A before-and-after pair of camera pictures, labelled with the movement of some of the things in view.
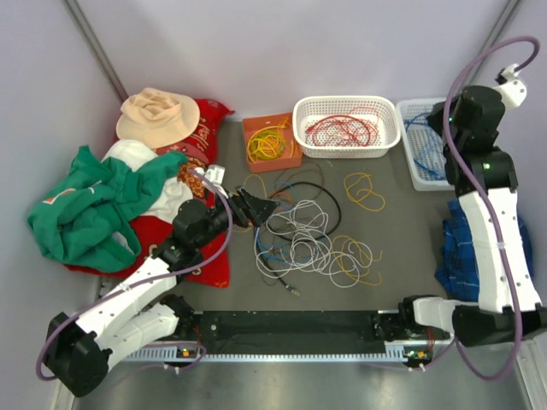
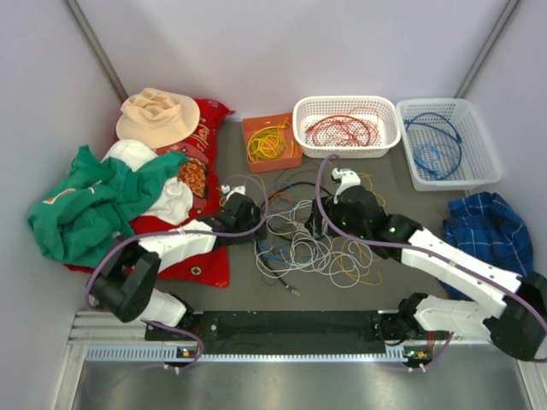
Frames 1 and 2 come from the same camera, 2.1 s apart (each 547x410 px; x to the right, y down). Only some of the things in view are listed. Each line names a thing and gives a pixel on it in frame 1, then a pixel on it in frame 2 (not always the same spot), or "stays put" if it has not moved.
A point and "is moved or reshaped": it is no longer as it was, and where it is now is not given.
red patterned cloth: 199,152 stays put
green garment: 76,220 stays put
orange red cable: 345,130 stays put
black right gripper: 435,116 -> 314,223
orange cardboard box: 270,143 stays put
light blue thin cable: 257,226 is moved or reshaped
